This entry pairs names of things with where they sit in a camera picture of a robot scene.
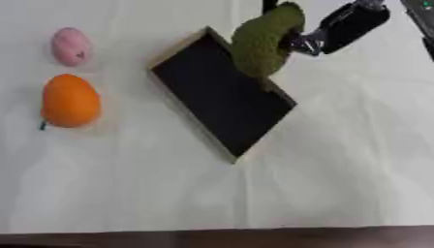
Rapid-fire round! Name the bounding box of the pink egg-shaped toy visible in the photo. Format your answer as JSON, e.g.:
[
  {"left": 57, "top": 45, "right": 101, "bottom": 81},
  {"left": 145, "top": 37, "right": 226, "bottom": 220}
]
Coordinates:
[{"left": 50, "top": 26, "right": 94, "bottom": 68}]

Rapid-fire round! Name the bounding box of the orange mango toy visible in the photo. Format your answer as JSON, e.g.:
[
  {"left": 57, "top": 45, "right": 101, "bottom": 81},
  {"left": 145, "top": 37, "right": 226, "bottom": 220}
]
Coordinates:
[{"left": 37, "top": 73, "right": 104, "bottom": 132}]

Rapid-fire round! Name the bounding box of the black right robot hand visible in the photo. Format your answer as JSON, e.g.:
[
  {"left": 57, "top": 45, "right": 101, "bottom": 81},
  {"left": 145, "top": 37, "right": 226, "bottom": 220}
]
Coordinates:
[{"left": 261, "top": 0, "right": 392, "bottom": 57}]

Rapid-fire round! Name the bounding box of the green avocado toy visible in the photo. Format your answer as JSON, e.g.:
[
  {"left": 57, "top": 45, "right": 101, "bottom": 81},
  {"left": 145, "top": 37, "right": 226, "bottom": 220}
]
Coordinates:
[{"left": 229, "top": 1, "right": 307, "bottom": 79}]

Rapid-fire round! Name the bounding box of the tan cardboard box black inside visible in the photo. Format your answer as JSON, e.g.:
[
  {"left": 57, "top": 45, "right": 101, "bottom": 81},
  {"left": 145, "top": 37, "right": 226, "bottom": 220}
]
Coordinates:
[{"left": 147, "top": 25, "right": 298, "bottom": 165}]

